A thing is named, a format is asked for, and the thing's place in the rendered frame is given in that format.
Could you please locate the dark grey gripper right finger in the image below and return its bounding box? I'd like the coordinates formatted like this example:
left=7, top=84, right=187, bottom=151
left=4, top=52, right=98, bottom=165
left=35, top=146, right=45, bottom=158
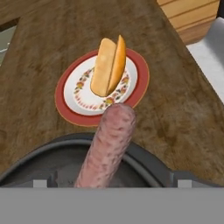
left=169, top=171, right=223, bottom=188

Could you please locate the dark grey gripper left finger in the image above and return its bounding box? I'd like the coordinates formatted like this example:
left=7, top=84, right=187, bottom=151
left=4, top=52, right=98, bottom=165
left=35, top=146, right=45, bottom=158
left=3, top=171, right=59, bottom=188

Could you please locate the dark grey bowl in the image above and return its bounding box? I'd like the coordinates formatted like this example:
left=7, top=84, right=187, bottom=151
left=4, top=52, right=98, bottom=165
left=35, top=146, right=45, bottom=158
left=0, top=132, right=173, bottom=188

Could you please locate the pink speckled sausage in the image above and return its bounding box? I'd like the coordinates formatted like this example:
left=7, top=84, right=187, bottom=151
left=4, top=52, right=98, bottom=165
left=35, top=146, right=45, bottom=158
left=73, top=102, right=137, bottom=188

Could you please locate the red rimmed floral white plate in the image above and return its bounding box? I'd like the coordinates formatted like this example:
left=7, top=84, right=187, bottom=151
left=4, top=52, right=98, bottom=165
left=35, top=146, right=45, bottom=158
left=54, top=47, right=151, bottom=128

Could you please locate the split golden hot dog bun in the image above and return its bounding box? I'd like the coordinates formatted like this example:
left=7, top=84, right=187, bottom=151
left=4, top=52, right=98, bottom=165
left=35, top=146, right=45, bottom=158
left=89, top=34, right=128, bottom=98

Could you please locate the light wooden cupboard run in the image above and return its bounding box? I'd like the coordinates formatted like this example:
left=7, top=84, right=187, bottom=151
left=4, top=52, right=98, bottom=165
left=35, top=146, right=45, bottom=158
left=156, top=0, right=221, bottom=46

